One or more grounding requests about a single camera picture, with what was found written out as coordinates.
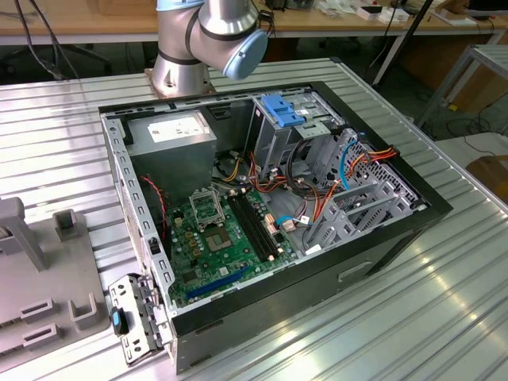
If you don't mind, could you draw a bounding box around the long blue data wire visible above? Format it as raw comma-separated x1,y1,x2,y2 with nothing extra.
339,140,364,191

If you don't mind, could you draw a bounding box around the orange red power wire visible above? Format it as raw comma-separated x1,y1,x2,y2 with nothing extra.
344,145,400,179

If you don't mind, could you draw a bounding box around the metal disk bay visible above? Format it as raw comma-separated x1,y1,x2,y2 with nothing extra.
303,180,433,257

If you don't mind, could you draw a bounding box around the black RAM slot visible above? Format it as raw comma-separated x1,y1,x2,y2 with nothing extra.
237,193,281,259
227,194,271,263

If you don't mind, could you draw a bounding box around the metal socket cover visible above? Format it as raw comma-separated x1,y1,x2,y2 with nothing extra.
189,187,224,232

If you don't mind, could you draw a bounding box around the grey metal drive cage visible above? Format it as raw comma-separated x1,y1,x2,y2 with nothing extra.
242,87,347,178

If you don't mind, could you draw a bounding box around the blue plastic drive latch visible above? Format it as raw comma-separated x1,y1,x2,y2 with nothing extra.
260,94,307,129

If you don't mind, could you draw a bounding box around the grey power supply unit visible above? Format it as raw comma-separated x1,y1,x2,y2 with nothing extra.
125,110,218,204

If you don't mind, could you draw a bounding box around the green motherboard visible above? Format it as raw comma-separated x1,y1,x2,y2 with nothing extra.
168,188,299,307

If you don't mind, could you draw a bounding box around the blue expansion slot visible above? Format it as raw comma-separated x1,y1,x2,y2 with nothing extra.
185,264,251,301

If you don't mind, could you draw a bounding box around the black PC case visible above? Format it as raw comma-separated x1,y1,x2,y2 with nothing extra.
97,80,454,376

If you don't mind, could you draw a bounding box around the grey parts rack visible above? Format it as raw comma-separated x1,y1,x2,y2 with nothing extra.
0,196,112,372

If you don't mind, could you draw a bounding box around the small white box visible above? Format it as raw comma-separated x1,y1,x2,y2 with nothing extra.
377,8,410,24

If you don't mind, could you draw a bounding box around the wooden desk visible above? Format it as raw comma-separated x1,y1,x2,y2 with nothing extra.
0,0,508,47

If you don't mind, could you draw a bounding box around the black stand pole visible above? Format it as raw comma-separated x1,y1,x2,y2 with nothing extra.
401,0,434,52

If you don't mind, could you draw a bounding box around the brown cardboard box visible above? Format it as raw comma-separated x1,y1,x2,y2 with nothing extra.
448,63,508,112
466,155,508,199

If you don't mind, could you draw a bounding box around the orange black wire bundle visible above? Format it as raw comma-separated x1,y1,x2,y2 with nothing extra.
246,149,343,224

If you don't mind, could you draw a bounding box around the yellow black wire bundle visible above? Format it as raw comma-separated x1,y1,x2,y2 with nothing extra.
214,151,244,184

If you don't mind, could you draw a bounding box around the short blue wire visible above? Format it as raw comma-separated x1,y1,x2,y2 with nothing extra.
275,215,297,233

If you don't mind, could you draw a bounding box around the red black fan wire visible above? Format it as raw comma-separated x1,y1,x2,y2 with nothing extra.
139,175,167,240

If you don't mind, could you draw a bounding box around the metal slot cover bracket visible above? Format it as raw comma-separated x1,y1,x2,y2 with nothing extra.
107,273,175,365

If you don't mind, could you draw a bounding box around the robot base cable bundle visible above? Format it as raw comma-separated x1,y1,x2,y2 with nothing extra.
13,0,79,80

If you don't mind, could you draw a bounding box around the aluminium profile frame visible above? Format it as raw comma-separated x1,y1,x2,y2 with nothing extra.
416,43,508,140

